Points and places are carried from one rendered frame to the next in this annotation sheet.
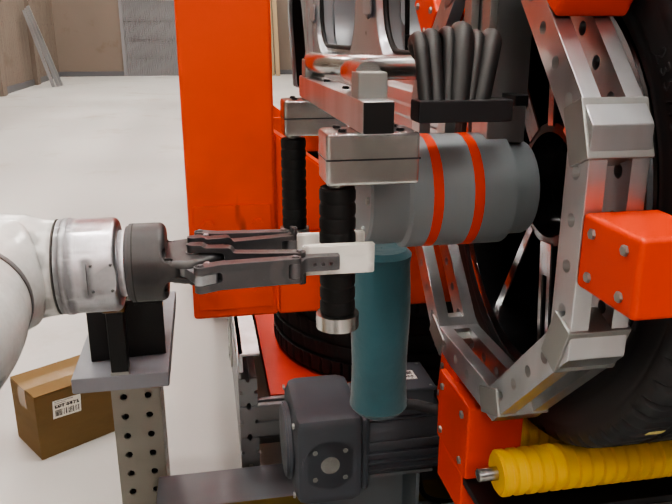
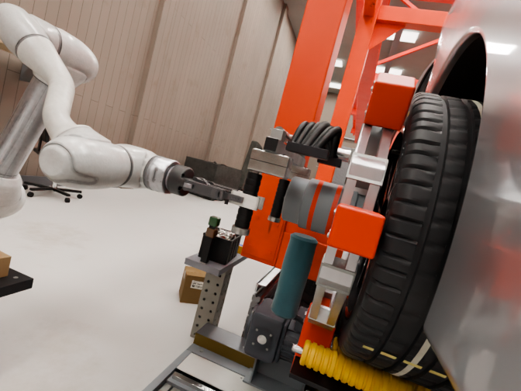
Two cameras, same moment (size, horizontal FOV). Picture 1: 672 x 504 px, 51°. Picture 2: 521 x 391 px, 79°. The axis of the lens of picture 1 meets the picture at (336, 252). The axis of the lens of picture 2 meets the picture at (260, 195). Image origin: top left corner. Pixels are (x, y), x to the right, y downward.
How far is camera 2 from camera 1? 0.37 m
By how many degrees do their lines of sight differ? 29
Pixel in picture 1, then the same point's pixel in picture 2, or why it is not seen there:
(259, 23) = not seen: hidden behind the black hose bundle
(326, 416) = (267, 314)
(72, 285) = (149, 174)
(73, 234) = (158, 159)
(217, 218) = (261, 216)
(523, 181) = not seen: hidden behind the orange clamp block
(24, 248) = (139, 156)
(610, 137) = (360, 170)
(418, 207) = (303, 205)
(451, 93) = (304, 142)
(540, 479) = (320, 363)
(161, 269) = (178, 179)
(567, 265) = not seen: hidden behind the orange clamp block
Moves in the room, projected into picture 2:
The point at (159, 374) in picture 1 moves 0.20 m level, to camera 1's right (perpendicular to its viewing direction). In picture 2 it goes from (215, 269) to (256, 288)
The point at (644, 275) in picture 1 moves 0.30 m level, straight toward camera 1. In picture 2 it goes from (336, 223) to (150, 193)
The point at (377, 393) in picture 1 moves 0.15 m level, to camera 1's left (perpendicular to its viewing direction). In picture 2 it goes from (281, 302) to (240, 283)
